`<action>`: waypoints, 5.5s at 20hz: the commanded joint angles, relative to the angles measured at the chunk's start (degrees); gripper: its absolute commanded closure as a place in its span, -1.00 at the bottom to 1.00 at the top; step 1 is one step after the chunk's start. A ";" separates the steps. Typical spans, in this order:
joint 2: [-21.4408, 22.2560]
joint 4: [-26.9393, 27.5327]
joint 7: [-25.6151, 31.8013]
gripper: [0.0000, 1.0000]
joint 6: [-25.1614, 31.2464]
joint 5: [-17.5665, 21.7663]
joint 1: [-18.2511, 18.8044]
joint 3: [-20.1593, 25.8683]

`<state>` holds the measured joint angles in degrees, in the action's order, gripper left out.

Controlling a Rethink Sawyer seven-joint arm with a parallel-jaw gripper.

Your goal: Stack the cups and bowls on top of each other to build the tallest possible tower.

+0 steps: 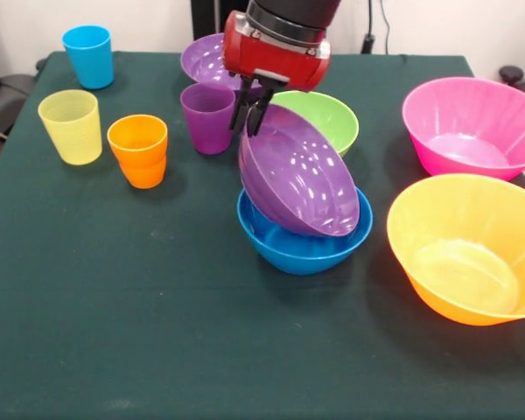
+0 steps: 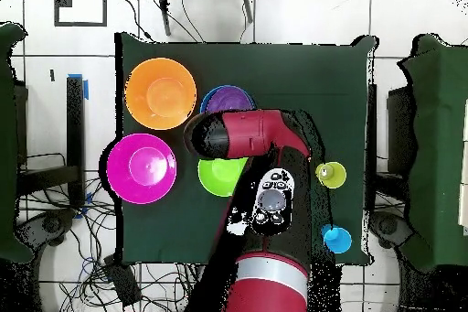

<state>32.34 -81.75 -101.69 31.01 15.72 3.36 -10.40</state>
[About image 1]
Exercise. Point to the orange cup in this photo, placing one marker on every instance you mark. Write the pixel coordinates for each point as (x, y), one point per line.
(137, 142)
(143, 175)

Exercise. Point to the black office chair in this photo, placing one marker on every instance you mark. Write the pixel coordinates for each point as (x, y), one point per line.
(4, 100)
(518, 81)

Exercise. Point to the blue bowl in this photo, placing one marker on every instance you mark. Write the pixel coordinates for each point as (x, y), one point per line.
(297, 254)

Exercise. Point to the orange bowl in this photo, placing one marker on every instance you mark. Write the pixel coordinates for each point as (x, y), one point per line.
(464, 262)

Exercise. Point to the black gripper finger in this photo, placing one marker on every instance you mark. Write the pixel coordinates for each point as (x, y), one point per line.
(257, 118)
(240, 109)

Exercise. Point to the green bowl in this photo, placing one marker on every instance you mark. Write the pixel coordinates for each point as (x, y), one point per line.
(332, 122)

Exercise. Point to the dark green table cloth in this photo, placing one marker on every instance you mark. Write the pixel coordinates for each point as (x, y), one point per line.
(114, 284)

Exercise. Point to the purple bowl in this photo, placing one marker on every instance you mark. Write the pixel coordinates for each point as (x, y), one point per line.
(203, 61)
(302, 179)

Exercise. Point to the purple cup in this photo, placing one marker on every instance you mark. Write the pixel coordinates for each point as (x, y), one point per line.
(207, 122)

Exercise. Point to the yellow cup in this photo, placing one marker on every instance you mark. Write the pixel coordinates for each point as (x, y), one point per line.
(72, 131)

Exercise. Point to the blue cup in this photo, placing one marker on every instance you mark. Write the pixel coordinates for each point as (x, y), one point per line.
(89, 57)

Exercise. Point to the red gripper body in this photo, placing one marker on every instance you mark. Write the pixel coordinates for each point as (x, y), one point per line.
(275, 57)

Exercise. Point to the pink bowl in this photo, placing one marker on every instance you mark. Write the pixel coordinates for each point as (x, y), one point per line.
(468, 131)

